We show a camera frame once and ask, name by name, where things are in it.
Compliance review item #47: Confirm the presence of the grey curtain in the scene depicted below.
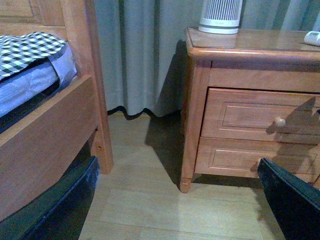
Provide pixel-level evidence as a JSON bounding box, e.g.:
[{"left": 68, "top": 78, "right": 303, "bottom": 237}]
[{"left": 93, "top": 0, "right": 320, "bottom": 121}]

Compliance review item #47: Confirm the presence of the wooden nightstand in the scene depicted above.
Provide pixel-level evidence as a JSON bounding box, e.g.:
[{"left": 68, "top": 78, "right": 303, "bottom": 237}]
[{"left": 179, "top": 27, "right": 320, "bottom": 193}]

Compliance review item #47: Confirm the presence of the white cylindrical air purifier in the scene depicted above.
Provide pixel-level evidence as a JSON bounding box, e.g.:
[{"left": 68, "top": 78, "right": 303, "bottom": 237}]
[{"left": 198, "top": 0, "right": 243, "bottom": 35}]

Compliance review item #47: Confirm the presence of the grey mattress sheet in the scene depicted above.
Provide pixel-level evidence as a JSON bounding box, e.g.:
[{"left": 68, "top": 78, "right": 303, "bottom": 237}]
[{"left": 0, "top": 44, "right": 77, "bottom": 117}]

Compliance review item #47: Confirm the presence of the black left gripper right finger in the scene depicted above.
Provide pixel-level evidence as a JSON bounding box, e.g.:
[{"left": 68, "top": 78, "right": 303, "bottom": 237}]
[{"left": 257, "top": 158, "right": 320, "bottom": 240}]

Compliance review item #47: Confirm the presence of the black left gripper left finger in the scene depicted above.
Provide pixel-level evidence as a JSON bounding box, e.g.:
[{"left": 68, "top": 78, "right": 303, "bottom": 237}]
[{"left": 0, "top": 156, "right": 100, "bottom": 240}]

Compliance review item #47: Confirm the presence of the wooden drawer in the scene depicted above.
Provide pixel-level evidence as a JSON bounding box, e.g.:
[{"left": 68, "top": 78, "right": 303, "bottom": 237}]
[
  {"left": 195, "top": 137, "right": 320, "bottom": 182},
  {"left": 200, "top": 88, "right": 320, "bottom": 145}
]

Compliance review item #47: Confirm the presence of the checkered blanket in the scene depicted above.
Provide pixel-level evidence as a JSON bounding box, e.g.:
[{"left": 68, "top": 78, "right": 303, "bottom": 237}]
[{"left": 0, "top": 31, "right": 67, "bottom": 79}]

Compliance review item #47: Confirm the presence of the wooden bed frame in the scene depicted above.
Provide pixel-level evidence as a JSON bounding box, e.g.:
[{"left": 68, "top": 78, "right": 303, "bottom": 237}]
[{"left": 0, "top": 0, "right": 114, "bottom": 219}]

